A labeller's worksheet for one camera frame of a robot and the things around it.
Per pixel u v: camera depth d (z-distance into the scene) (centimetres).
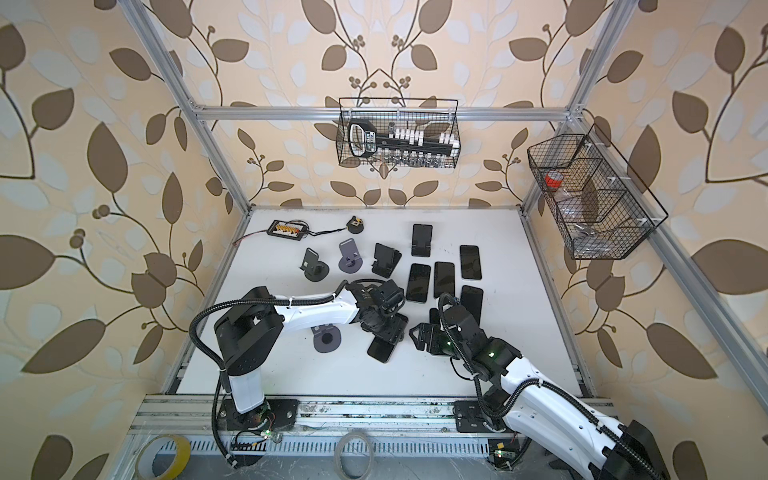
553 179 87
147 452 67
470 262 107
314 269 98
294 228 112
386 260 99
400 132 82
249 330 50
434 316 91
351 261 101
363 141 85
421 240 105
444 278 108
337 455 71
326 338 87
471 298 94
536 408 50
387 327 77
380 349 84
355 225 112
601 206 73
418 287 98
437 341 71
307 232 112
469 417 73
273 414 74
